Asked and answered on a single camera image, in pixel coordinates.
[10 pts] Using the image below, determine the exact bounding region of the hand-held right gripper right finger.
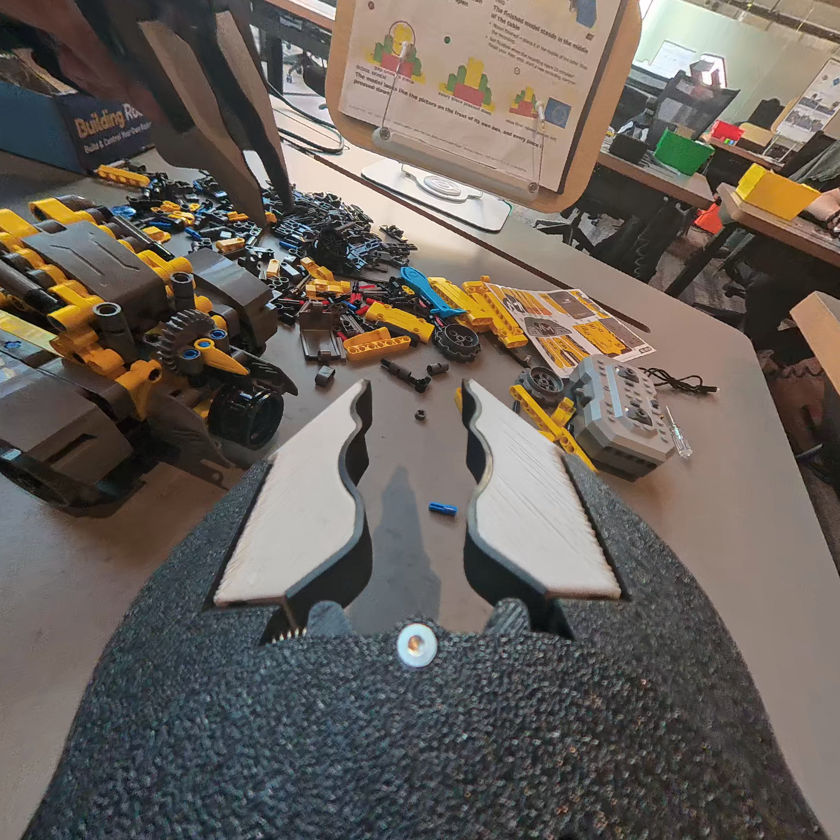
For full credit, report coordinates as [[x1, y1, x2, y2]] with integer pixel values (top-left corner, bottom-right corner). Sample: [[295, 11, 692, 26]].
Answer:
[[460, 381, 624, 618]]

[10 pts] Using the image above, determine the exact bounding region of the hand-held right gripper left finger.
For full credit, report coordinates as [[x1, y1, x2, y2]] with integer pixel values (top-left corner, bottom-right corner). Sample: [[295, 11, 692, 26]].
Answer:
[[214, 381, 375, 624]]

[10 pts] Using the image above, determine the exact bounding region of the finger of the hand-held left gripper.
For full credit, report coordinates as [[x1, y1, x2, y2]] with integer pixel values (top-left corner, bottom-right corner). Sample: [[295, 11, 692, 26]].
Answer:
[[214, 11, 298, 212], [137, 19, 271, 225]]

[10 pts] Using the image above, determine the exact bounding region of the grey desk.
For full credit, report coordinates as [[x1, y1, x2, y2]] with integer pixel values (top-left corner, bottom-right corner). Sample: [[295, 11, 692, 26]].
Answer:
[[0, 132, 840, 840]]

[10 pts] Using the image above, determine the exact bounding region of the long yellow toy brick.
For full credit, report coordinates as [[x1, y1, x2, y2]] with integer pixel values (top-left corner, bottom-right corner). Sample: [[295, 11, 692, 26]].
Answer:
[[95, 164, 152, 189]]

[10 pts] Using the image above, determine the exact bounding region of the blue cardboard box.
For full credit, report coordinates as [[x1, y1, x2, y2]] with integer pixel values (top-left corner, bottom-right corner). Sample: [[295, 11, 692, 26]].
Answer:
[[0, 50, 161, 175]]

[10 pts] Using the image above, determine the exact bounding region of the grey toy battery hub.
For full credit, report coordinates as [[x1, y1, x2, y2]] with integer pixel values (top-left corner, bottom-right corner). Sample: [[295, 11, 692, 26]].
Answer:
[[567, 355, 678, 480]]

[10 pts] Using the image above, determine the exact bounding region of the grey toy wheel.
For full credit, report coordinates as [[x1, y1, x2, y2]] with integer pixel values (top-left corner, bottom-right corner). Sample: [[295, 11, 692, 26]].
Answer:
[[516, 365, 565, 408]]

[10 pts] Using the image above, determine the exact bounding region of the small clear plastic stick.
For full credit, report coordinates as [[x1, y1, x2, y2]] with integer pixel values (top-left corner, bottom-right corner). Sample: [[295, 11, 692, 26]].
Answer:
[[665, 407, 694, 460]]

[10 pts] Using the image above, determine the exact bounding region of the pile of loose toy bricks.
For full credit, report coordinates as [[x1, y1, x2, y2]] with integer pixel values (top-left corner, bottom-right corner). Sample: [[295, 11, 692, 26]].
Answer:
[[92, 164, 506, 395]]

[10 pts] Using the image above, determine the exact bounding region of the yellow striped leaflet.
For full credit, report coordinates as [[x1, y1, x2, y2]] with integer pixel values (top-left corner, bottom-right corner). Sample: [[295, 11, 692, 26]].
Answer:
[[493, 283, 655, 378]]

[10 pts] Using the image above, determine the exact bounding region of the black toy tyre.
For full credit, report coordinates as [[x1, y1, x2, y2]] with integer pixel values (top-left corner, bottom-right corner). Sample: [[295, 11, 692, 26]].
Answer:
[[434, 322, 483, 364]]

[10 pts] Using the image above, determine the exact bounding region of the clipboard with instruction sheet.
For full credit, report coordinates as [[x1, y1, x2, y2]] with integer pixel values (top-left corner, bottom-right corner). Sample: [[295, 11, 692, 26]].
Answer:
[[326, 0, 644, 217]]

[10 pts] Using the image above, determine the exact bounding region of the blue curved toy panel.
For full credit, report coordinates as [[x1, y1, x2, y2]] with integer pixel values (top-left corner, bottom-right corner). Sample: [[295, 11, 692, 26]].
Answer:
[[398, 266, 463, 319]]

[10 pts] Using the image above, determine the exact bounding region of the yellow toy brick vehicle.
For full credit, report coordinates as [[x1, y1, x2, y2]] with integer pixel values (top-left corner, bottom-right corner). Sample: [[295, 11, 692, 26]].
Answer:
[[0, 197, 300, 515]]

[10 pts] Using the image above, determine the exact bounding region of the wooden background table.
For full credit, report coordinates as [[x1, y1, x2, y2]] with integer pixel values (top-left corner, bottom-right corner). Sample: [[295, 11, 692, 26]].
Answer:
[[598, 142, 840, 270], [791, 289, 840, 395]]

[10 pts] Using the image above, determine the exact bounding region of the green box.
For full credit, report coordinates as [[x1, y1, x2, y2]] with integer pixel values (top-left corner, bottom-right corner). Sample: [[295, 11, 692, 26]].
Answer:
[[653, 129, 716, 178]]

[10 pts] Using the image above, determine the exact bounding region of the yellow plastic bin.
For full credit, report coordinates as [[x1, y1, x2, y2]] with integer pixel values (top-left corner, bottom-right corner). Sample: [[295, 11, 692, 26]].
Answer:
[[735, 164, 821, 221]]

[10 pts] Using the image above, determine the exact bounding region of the black office chair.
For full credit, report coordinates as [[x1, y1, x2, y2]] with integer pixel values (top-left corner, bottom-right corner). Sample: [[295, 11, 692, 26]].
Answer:
[[650, 73, 739, 145]]

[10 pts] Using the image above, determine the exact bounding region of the white standing sign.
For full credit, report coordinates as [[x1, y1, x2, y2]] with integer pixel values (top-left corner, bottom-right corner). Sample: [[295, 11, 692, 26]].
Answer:
[[775, 56, 840, 145]]

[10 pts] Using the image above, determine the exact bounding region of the short black cable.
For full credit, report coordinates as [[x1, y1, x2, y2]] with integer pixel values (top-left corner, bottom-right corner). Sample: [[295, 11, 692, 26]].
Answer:
[[644, 368, 720, 397]]

